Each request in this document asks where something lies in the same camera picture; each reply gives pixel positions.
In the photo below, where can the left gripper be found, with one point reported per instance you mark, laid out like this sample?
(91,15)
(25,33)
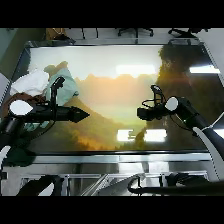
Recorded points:
(65,114)

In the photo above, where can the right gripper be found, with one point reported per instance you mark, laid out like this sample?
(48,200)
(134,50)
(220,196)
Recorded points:
(148,113)

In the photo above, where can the pale green garment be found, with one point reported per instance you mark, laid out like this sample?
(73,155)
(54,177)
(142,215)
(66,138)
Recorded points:
(68,87)

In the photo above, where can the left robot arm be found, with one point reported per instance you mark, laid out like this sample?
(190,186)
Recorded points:
(20,115)

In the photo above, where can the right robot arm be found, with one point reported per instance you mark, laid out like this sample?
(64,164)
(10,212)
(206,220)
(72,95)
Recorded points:
(213,138)

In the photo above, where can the white garment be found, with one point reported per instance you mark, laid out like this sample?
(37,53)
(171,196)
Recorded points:
(31,83)

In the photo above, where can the dark green garment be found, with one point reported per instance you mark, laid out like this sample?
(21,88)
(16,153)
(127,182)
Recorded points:
(18,156)

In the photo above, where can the black office chair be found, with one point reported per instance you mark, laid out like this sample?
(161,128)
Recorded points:
(186,32)

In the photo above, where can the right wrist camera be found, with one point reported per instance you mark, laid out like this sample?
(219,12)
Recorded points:
(156,89)

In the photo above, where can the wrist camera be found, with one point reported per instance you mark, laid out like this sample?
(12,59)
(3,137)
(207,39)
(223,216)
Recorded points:
(57,84)
(156,89)

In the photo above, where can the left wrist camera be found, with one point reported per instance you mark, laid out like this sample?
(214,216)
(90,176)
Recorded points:
(57,84)

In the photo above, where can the silver frame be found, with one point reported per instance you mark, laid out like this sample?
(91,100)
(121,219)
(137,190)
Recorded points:
(100,158)

